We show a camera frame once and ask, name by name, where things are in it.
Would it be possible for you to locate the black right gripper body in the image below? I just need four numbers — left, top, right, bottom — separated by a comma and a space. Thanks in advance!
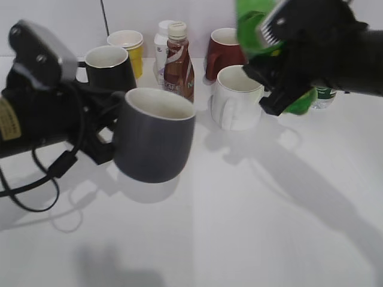
279, 1, 370, 90

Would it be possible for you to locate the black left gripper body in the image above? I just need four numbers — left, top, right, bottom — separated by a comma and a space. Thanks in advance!
54, 81, 124, 165

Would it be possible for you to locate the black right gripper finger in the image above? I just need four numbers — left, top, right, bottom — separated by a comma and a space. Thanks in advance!
259, 1, 302, 45
242, 64, 314, 116

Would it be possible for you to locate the green soda bottle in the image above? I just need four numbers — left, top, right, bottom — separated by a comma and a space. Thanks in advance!
235, 0, 317, 115

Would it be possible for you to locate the dark grey ceramic mug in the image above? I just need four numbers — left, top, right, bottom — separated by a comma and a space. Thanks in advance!
113, 88, 196, 184

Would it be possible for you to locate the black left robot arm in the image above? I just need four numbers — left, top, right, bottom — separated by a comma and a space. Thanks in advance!
1, 69, 125, 165

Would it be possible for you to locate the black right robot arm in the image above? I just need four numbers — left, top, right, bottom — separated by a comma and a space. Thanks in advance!
240, 1, 382, 116

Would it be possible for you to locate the yellow paper cup stack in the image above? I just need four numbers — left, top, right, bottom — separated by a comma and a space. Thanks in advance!
107, 30, 144, 79

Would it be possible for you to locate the clear water bottle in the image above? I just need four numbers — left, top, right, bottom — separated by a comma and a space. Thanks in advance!
311, 87, 337, 109

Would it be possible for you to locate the white ceramic mug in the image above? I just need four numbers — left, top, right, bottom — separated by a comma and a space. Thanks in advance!
211, 65, 265, 131

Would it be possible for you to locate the black ceramic mug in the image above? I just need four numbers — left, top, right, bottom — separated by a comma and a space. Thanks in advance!
78, 45, 136, 91

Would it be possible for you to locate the dark red ceramic mug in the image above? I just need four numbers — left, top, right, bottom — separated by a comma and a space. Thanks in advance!
205, 28, 247, 81

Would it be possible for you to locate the brown Nescafe coffee bottle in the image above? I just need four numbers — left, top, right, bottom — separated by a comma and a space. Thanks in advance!
164, 22, 194, 103

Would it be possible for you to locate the white yogurt drink bottle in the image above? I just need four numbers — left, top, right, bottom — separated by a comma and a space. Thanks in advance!
154, 20, 175, 86

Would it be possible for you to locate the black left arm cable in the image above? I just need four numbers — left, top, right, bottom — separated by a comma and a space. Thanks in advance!
0, 80, 112, 213

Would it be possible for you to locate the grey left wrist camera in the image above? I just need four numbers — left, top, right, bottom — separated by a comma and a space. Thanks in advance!
8, 20, 78, 90

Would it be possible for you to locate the black cable on wall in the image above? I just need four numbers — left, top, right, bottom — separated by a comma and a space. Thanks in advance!
101, 0, 111, 38

